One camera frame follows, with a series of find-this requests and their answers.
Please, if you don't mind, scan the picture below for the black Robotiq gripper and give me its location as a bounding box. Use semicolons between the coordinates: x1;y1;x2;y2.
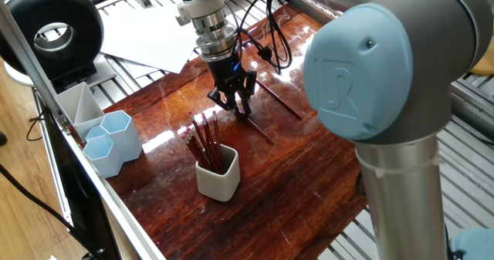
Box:
207;54;259;119

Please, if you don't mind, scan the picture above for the white square ceramic pen holder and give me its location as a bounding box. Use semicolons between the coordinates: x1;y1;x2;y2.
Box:
195;144;242;202

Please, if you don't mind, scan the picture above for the light blue hexagonal pen holder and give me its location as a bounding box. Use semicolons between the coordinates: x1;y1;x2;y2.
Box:
82;110;144;179

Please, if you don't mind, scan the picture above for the white divided square pen holder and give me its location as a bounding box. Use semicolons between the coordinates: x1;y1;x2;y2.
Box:
54;81;106;142

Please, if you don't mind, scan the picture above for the silver wrist sensor flange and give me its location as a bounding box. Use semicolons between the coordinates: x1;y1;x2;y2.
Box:
191;8;239;63

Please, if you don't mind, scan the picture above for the white paper sheet stack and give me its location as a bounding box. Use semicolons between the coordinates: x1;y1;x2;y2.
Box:
99;0;201;76

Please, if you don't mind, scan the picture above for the red-brown wooden board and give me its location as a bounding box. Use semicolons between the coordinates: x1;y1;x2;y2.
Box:
102;3;368;260

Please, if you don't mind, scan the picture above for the black monitor panel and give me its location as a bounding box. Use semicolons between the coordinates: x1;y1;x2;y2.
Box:
38;107;123;260

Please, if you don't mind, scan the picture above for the black gripper cable with plug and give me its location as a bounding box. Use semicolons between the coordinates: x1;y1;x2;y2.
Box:
225;0;293;75

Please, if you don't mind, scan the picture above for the black floor cable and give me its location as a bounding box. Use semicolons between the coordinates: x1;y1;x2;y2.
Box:
0;163;100;260

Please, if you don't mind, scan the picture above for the black ring-shaped lamp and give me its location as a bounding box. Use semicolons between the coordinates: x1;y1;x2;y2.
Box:
0;0;117;95

